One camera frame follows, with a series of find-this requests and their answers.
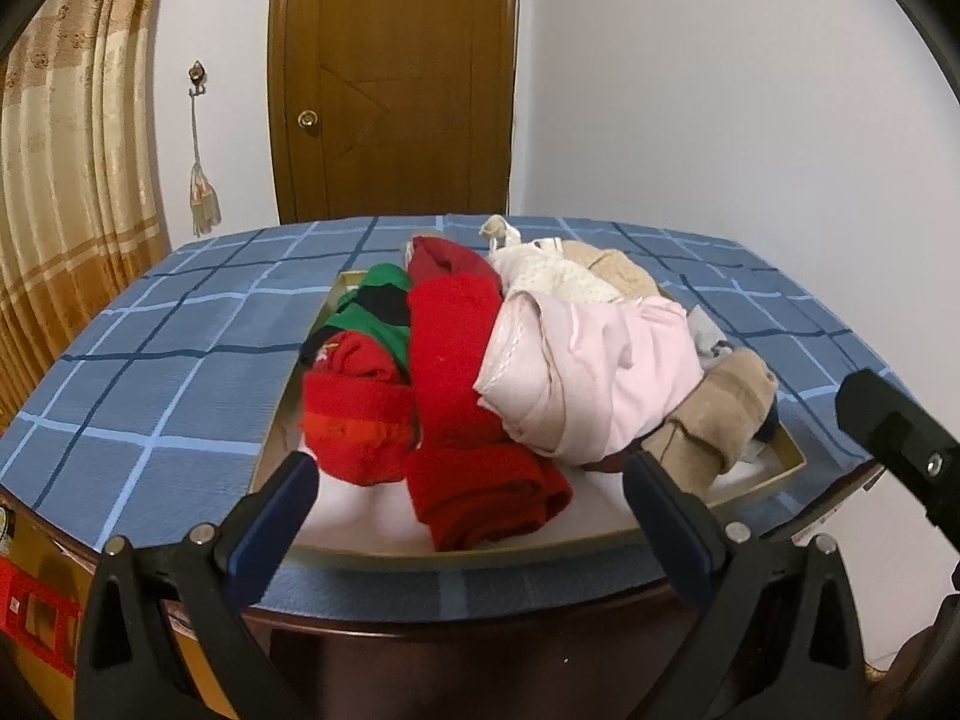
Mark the shallow white box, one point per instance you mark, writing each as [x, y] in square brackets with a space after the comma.
[360, 517]

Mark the pale pink underwear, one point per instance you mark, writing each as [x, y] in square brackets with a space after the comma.
[637, 367]

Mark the beige striped curtain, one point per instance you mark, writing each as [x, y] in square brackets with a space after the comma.
[67, 165]

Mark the tan underwear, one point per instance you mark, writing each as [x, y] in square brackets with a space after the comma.
[705, 427]

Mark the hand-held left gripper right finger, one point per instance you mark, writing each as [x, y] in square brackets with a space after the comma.
[667, 532]

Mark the curtain tassel tie-back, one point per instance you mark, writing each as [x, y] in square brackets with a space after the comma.
[202, 199]

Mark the brass door knob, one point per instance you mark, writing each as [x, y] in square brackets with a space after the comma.
[307, 118]

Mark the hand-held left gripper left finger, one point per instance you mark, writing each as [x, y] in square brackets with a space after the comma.
[274, 532]

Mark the metal wall hook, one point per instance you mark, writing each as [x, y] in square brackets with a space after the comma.
[196, 76]

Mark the wooden door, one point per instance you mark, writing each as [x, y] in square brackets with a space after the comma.
[390, 52]

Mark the blue checked cloth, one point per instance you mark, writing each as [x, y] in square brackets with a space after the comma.
[150, 390]

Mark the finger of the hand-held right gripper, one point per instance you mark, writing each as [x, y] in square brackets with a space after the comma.
[892, 427]

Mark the white underwear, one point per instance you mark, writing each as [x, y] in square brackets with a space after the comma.
[540, 274]

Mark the beige underwear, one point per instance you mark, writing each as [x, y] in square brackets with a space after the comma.
[615, 270]

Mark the wooden dresser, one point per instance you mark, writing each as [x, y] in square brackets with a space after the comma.
[487, 660]

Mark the yellow carton red label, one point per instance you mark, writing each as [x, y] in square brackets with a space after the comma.
[37, 534]

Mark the green and black underwear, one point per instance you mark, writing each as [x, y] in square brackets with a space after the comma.
[382, 279]

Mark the red and orange underwear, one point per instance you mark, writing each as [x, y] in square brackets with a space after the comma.
[352, 405]

